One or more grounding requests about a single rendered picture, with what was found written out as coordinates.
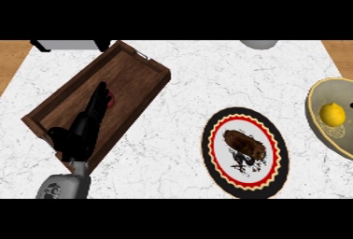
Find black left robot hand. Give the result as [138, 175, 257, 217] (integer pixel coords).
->
[48, 81, 114, 162]

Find black red white plate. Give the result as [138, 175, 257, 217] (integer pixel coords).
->
[200, 106, 291, 200]

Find grey bowl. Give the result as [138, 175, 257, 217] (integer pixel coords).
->
[305, 77, 353, 161]

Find yellow lemon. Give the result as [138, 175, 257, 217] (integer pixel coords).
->
[319, 102, 347, 128]

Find brown wooden tray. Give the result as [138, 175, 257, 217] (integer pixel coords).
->
[21, 40, 173, 175]

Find grey appliance with black legs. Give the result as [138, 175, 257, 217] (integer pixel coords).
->
[30, 40, 114, 53]

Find brown potato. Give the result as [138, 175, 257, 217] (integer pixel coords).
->
[222, 129, 269, 161]

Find grey round object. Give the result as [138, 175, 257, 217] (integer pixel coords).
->
[240, 40, 281, 50]

